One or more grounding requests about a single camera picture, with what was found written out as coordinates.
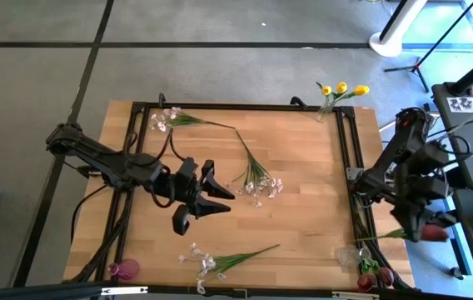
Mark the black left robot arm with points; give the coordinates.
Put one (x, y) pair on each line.
(107, 160)

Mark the white blossom spray green stems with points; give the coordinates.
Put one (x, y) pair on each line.
(257, 175)
(178, 120)
(228, 262)

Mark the black aluminium table frame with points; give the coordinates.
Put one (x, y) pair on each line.
(240, 106)

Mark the white floor stand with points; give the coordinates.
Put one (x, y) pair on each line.
(386, 46)

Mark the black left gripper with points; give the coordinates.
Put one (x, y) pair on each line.
(186, 179)

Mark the thin black tripod stand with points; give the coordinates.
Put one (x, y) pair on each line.
(416, 66)

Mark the black table clamp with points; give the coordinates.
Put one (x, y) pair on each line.
(162, 100)
(299, 102)

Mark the black pole on white stand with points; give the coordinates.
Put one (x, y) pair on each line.
(396, 21)

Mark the black caster wheel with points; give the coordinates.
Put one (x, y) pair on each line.
(456, 273)

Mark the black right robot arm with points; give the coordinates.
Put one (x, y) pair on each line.
(403, 146)

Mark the tall clear glass vase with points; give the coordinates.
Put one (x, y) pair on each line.
(325, 116)

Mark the silver mounting plate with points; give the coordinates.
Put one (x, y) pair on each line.
(354, 173)

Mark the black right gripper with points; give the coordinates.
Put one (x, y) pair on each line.
(417, 208)

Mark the purple glass vase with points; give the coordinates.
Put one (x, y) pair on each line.
(126, 269)

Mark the silver metal bracket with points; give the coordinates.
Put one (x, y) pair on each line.
(355, 295)
(124, 290)

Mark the round clear glass vase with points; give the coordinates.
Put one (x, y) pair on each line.
(349, 256)

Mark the small black floor box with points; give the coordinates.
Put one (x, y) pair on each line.
(427, 107)

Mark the black crossbar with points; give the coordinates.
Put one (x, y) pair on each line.
(32, 291)

